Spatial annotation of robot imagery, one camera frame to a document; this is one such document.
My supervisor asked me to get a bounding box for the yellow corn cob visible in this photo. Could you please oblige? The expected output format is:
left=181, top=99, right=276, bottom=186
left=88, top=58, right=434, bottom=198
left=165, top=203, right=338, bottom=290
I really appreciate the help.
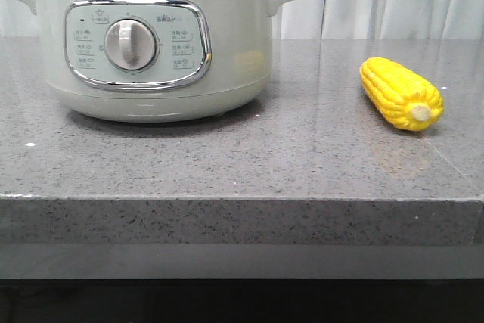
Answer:
left=359, top=57, right=445, bottom=132

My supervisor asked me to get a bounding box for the pale green electric cooking pot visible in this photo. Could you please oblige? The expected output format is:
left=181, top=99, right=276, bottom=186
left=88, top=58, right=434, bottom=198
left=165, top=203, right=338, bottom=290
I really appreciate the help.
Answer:
left=18, top=0, right=293, bottom=123

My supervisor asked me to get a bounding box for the white curtain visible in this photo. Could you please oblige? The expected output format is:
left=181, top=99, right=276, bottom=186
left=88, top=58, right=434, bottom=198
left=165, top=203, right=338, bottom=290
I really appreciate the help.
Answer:
left=1, top=0, right=483, bottom=42

